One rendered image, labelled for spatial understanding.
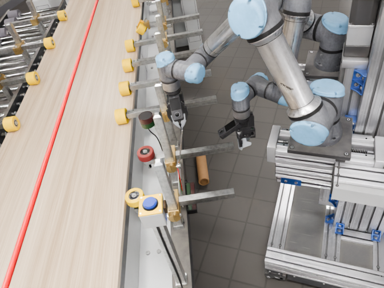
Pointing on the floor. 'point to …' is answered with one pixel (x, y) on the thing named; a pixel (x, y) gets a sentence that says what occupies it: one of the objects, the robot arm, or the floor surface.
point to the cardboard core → (202, 170)
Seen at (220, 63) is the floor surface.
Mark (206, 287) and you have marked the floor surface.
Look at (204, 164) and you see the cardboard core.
